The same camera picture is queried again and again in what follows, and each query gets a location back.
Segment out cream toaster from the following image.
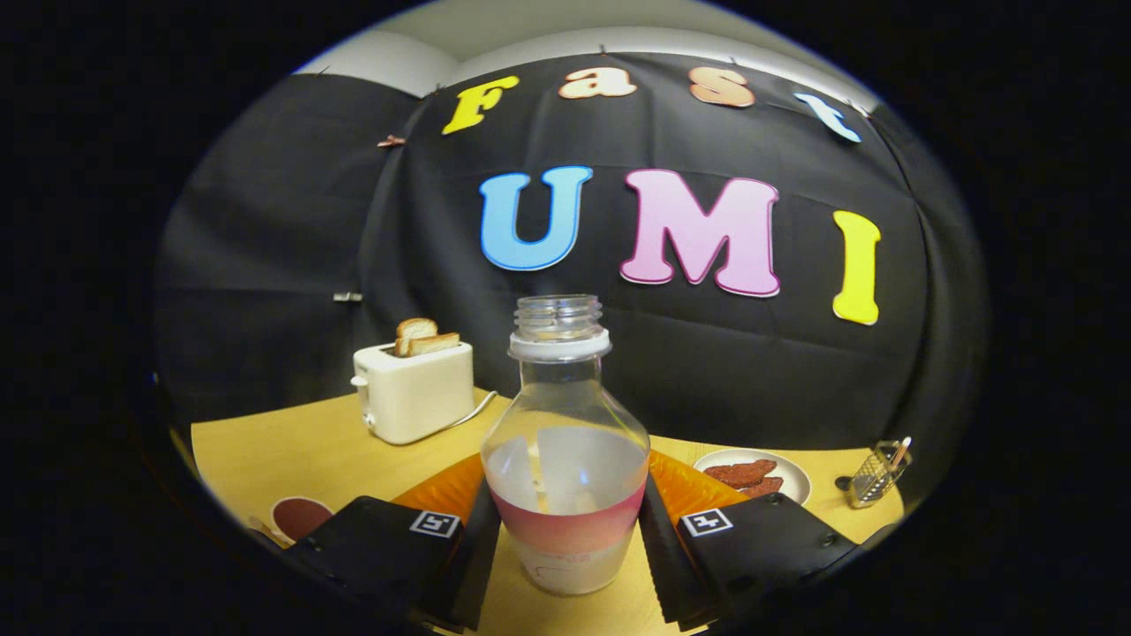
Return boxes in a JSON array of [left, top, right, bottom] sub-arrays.
[[351, 340, 475, 445]]

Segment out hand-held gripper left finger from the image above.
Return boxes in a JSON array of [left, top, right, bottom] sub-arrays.
[[287, 454, 503, 632]]

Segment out wooden table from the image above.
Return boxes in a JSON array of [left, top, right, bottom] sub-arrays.
[[190, 389, 907, 636]]

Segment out beige cup wooden handle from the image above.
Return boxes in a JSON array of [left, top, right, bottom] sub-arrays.
[[252, 496, 336, 547]]

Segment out metal grater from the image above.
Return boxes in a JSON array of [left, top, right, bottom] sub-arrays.
[[835, 437, 914, 510]]

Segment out toast slice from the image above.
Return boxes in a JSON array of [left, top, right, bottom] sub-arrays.
[[405, 332, 461, 358], [395, 318, 439, 356]]

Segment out white toaster cable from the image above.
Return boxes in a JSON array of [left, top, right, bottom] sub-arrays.
[[444, 391, 499, 432]]

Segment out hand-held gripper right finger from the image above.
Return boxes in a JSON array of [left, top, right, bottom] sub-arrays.
[[638, 450, 861, 632]]

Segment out white round plate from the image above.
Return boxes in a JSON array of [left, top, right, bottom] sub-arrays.
[[694, 449, 812, 506]]

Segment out clear juice bottle pink label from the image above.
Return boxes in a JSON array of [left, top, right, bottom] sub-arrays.
[[481, 295, 652, 595]]

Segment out black backdrop cloth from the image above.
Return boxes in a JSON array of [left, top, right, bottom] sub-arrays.
[[150, 51, 987, 518]]

